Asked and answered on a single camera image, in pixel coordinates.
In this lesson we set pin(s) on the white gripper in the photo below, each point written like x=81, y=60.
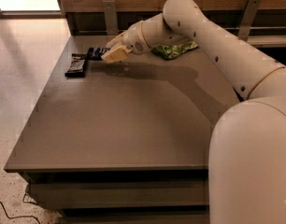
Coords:
x=133, y=38

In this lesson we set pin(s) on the blue rxbar blueberry wrapper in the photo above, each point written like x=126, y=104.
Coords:
x=95, y=54

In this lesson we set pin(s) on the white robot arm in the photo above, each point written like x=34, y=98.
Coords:
x=247, y=153

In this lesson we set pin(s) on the black rxbar chocolate wrapper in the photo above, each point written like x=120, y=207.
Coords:
x=77, y=66

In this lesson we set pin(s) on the green chip bag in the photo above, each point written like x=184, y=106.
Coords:
x=167, y=52

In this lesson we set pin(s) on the grey drawer cabinet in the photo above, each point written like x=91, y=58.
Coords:
x=143, y=120

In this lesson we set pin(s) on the upper grey drawer front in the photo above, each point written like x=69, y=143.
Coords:
x=121, y=194

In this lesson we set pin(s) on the grey drawer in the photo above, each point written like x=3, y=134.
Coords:
x=165, y=219
x=121, y=194

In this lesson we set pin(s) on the lower grey drawer front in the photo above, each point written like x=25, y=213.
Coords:
x=165, y=219

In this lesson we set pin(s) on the left metal bracket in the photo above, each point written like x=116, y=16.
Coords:
x=110, y=14

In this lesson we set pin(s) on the metal bracket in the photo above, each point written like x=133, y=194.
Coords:
x=247, y=19
x=110, y=14

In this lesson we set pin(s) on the horizontal metal rail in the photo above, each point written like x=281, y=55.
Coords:
x=253, y=31

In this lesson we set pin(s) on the right metal bracket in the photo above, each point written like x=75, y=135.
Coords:
x=247, y=19

